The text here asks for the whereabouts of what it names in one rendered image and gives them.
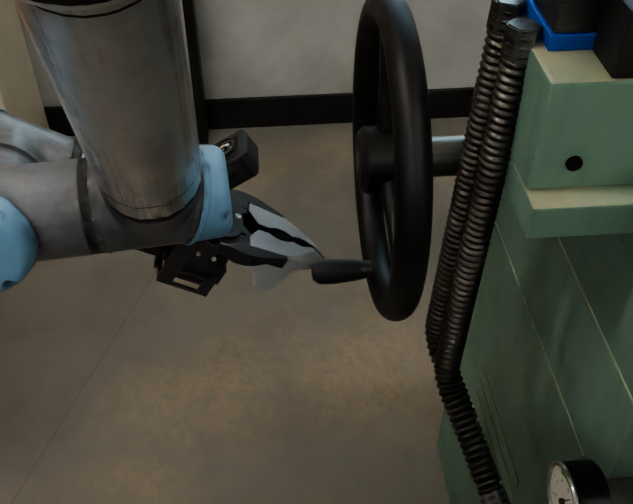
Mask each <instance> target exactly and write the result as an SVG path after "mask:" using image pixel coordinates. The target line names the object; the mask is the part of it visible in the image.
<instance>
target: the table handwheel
mask: <svg viewBox="0 0 633 504"><path fill-rule="evenodd" d="M352 128H353V162H354V181H355V196H356V208H357V219H358V228H359V237H360V244H361V251H362V258H363V260H365V261H371V263H372V278H366V279H367V283H368V287H369V291H370V294H371V297H372V300H373V303H374V305H375V307H376V309H377V310H378V312H379V313H380V314H381V316H383V317H384V318H385V319H387V320H390V321H393V322H394V321H402V320H405V319H407V318H408V317H409V316H411V315H412V314H413V312H414V311H415V309H416V308H417V306H418V304H419V302H420V299H421V296H422V293H423V289H424V285H425V280H426V275H427V269H428V263H429V255H430V246H431V234H432V216H433V177H441V176H456V173H457V172H458V169H457V168H458V166H459V160H460V159H461V157H460V154H461V153H462V149H461V148H462V147H463V145H464V144H463V141H464V139H465V136H464V135H454V136H433V137H432V131H431V117H430V105H429V95H428V87H427V79H426V72H425V65H424V59H423V54H422V49H421V44H420V40H419V35H418V32H417V28H416V24H415V21H414V18H413V15H412V12H411V10H410V8H409V6H408V4H407V2H406V1H405V0H366V1H365V3H364V5H363V8H362V11H361V14H360V19H359V24H358V30H357V37H356V45H355V56H354V70H353V100H352ZM383 210H384V211H383ZM384 216H385V219H384ZM385 222H386V227H387V233H388V241H389V247H388V241H387V235H386V227H385ZM389 249H390V253H389ZM390 257H391V258H390Z"/></svg>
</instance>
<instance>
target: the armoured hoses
mask: <svg viewBox="0 0 633 504"><path fill-rule="evenodd" d="M526 8H527V1H526V0H491V5H490V10H489V15H488V20H487V24H486V27H487V30H486V33H487V36H486V38H485V39H484V40H485V45H484V46H483V47H482V48H483V50H484V52H483V53H482V54H481V57H482V60H481V61H480V63H479V64H480V66H481V67H480V68H479V69H478V73H479V75H478V76H477V78H476V80H477V83H476V84H475V88H476V89H475V91H474V92H473V95H474V97H473V99H472V100H471V101H472V103H473V104H472V105H471V107H470V109H471V111H470V113H469V114H468V115H469V117H470V118H469V119H468V121H467V123H468V125H467V127H466V128H465V129H466V131H467V132H466V133H465V135H464V136H465V139H464V141H463V144H464V145H463V147H462V148H461V149H462V153H461V154H460V157H461V159H460V160H459V166H458V168H457V169H458V172H457V173H456V176H457V178H456V179H455V185H454V190H453V192H452V194H453V196H452V198H451V201H452V202H451V203H450V209H449V210H448V211H449V214H448V216H447V218H448V220H447V221H446V224H447V225H446V227H445V232H444V237H443V239H442V240H443V242H442V244H441V246H442V248H441V249H440V251H441V253H440V254H439V257H440V258H439V260H438V265H437V270H436V275H435V280H434V285H433V289H432V294H431V299H430V304H429V309H428V313H427V315H426V316H427V318H426V325H425V328H426V331H425V334H426V336H427V337H426V339H425V340H426V342H427V343H428V345H427V348H428V349H429V350H430V351H429V356H431V357H432V359H431V362H432V363H434V366H433V368H434V369H435V370H434V372H435V374H436V376H435V380H436V381H437V382H438V383H437V385H436V387H437V388H438V389H440V390H439V395H440V396H442V399H441V402H443V403H445V405H444V408H445V409H446V410H447V413H446V414H447V415H448V416H450V418H449V421H450V422H452V426H451V427H452V428H453V429H455V431H454V434H455V435H456V436H458V437H457V441H458V442H460V445H459V447H460V448H461V449H463V450H462V454H463V455H464V456H465V461H466V462H468V465H467V468H469V469H470V475H472V477H473V480H472V481H473V482H474V483H475V488H476V489H478V490H479V491H478V495H479V497H478V498H479V500H480V503H481V504H511V502H510V500H509V497H508V495H507V492H506V490H505V488H503V485H502V484H500V483H499V482H501V480H502V479H501V476H500V473H499V471H498V468H497V465H496V462H495V460H494V457H492V454H491V453H489V449H490V448H489V447H488V446H487V441H486V440H485V439H484V437H485V435H484V434H483V433H481V432H482V428H481V427H480V426H479V424H480V422H479V421H478V420H476V419H477V416H478V415H476V414H475V413H474V412H475V409H474V408H473V407H472V405H473V403H472V402H471V401H469V400H470V396H469V395H468V394H467V393H468V390H467V389H466V388H465V385H466V384H465V383H464V382H462V381H463V377H462V376H460V374H461V371H460V370H459V368H460V364H461V359H462V355H463V351H464V348H465V347H464V346H465V344H466V339H467V335H468V330H469V328H470V327H469V326H470V323H471V319H472V314H473V309H474V307H475V306H474V305H475V303H476V298H477V293H478V291H479V289H478V288H479V286H480V281H481V279H482V278H481V276H482V274H483V272H482V271H483V269H484V264H485V262H486V260H485V259H486V257H487V252H488V250H489V249H488V247H489V245H490V240H491V238H492V236H491V235H492V233H493V227H494V225H495V224H494V222H495V220H496V215H497V213H498V210H497V209H498V207H499V206H500V205H499V202H500V200H501V197H500V196H501V195H502V193H503V191H502V189H503V187H504V182H505V175H506V169H507V168H508V163H507V162H508V161H509V155H510V154H511V150H510V148H511V147H512V140H513V133H514V132H515V125H516V118H517V117H518V112H517V110H519V102H520V101H521V97H520V95H521V94H522V86H523V85H524V81H523V78H524V77H525V70H526V68H527V63H528V57H529V52H530V51H531V49H533V48H534V47H535V45H536V44H537V43H538V42H539V41H540V39H541V34H542V29H543V27H542V25H541V24H539V23H537V22H535V21H533V20H532V19H521V17H522V16H524V15H525V12H526Z"/></svg>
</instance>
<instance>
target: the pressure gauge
mask: <svg viewBox="0 0 633 504"><path fill-rule="evenodd" d="M547 497H548V504H559V501H558V499H559V498H564V500H567V499H571V500H569V501H565V504H612V499H611V494H610V490H609V486H608V483H607V481H606V478H605V476H604V474H603V472H602V470H601V469H600V467H599V466H598V465H597V464H596V463H595V462H594V461H592V460H590V459H585V460H571V461H559V460H555V461H553V462H552V463H551V465H550V467H549V469H548V474H547Z"/></svg>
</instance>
